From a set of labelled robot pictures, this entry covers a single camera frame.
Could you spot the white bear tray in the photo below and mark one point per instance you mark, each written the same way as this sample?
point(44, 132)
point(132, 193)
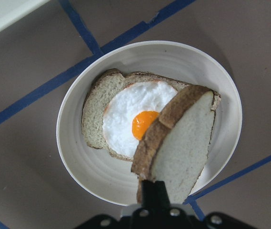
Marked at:
point(13, 10)

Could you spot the bread slice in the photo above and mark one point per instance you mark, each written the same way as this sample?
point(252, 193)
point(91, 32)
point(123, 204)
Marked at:
point(103, 90)
point(175, 147)

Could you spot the bread slice under egg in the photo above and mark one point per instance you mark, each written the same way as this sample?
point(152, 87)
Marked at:
point(103, 90)

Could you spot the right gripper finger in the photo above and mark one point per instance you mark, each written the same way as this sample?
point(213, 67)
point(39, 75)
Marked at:
point(154, 195)

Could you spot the white round plate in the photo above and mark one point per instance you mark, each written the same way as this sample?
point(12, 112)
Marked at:
point(111, 179)

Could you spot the fried egg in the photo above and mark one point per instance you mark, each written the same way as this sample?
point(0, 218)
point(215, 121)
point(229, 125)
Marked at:
point(123, 127)

